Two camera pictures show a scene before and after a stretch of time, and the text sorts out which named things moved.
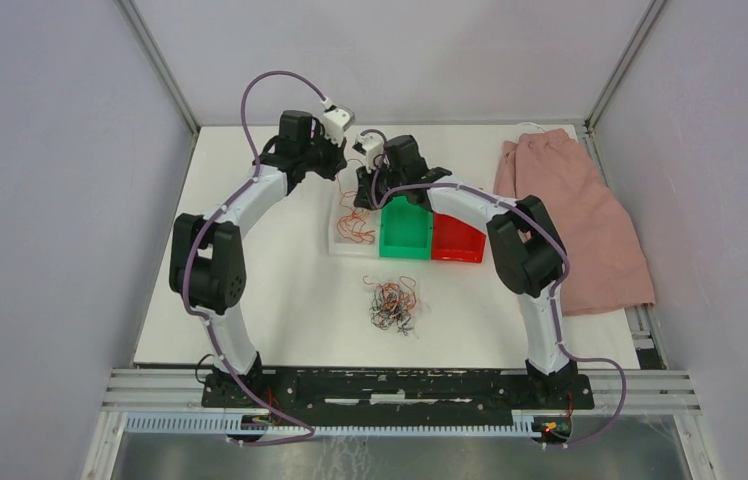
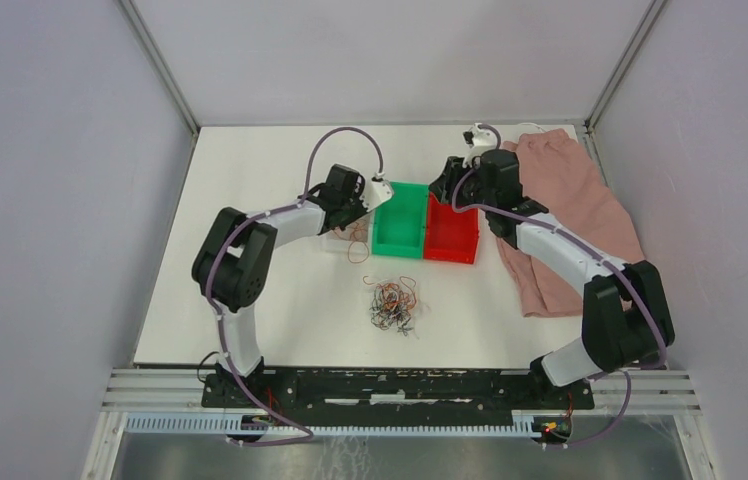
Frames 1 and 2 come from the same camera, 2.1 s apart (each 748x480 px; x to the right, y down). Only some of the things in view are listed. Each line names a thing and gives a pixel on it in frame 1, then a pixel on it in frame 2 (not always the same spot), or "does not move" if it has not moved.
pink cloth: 607,272 does not move
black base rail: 400,392 does not move
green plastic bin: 406,230 does not move
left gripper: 337,153 to 361,207
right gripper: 364,197 to 440,186
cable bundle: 392,304 does not move
